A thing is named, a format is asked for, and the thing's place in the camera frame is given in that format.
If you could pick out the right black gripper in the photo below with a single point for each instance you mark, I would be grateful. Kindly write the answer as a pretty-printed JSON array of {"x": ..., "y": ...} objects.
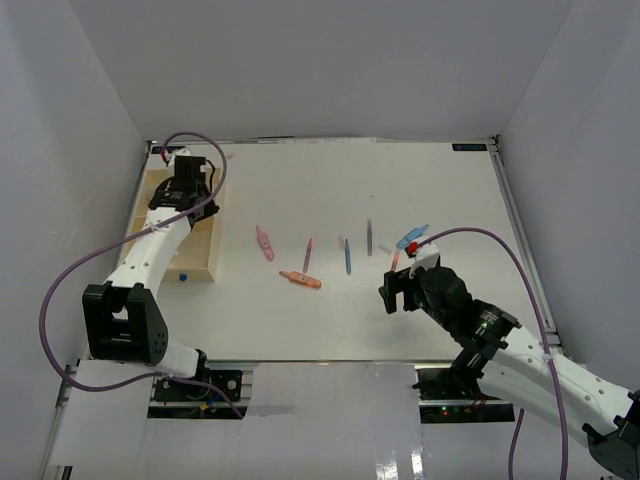
[{"x": 393, "y": 283}]

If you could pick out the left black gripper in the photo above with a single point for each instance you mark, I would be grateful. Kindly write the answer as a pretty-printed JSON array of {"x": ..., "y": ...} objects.
[{"x": 212, "y": 208}]

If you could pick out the blue highlighter pen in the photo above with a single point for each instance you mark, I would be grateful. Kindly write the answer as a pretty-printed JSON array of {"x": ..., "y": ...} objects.
[{"x": 411, "y": 236}]

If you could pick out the orange highlighter pen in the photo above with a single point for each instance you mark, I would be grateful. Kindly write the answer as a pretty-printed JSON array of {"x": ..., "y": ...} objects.
[{"x": 301, "y": 279}]

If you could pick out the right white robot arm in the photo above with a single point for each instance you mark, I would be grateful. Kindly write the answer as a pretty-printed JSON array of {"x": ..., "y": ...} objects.
[{"x": 501, "y": 358}]

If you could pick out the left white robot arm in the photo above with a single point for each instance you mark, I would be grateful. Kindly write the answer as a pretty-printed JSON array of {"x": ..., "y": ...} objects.
[{"x": 123, "y": 320}]

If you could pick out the orange brown marker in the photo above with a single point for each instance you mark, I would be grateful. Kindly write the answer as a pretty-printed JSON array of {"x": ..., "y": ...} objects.
[{"x": 395, "y": 260}]

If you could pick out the left corner label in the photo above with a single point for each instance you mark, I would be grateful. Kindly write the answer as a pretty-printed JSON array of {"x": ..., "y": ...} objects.
[{"x": 157, "y": 149}]

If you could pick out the corner label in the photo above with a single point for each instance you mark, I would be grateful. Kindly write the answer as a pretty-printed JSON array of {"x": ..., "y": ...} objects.
[
  {"x": 469, "y": 147},
  {"x": 157, "y": 149}
]

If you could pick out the blue marker pen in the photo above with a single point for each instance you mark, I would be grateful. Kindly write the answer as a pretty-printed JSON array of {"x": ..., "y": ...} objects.
[{"x": 347, "y": 255}]

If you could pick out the cream compartment organizer tray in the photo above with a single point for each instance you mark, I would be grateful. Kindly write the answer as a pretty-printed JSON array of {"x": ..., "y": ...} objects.
[{"x": 198, "y": 253}]

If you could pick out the purple marker red tip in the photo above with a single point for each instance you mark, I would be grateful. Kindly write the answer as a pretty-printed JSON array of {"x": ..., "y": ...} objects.
[{"x": 307, "y": 257}]

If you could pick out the pink highlighter pen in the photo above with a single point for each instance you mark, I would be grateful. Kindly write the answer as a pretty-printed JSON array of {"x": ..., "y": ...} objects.
[{"x": 265, "y": 244}]

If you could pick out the right corner label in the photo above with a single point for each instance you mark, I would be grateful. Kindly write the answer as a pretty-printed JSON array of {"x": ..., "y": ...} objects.
[{"x": 469, "y": 147}]

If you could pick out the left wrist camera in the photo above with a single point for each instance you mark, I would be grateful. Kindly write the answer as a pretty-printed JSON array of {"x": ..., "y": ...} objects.
[{"x": 171, "y": 153}]

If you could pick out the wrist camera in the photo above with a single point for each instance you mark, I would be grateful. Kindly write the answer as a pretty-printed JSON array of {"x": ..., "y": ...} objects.
[
  {"x": 424, "y": 257},
  {"x": 171, "y": 153}
]

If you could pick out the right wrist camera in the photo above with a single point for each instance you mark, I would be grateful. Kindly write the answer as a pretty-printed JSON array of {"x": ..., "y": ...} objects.
[{"x": 424, "y": 257}]

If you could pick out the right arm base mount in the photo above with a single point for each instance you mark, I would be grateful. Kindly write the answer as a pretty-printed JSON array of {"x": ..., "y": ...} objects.
[{"x": 449, "y": 393}]

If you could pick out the aluminium frame rail right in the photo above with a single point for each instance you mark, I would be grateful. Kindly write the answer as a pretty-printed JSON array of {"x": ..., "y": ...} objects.
[{"x": 525, "y": 252}]

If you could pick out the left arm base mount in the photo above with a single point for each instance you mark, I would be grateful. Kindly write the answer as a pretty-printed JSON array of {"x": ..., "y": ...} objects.
[{"x": 220, "y": 391}]

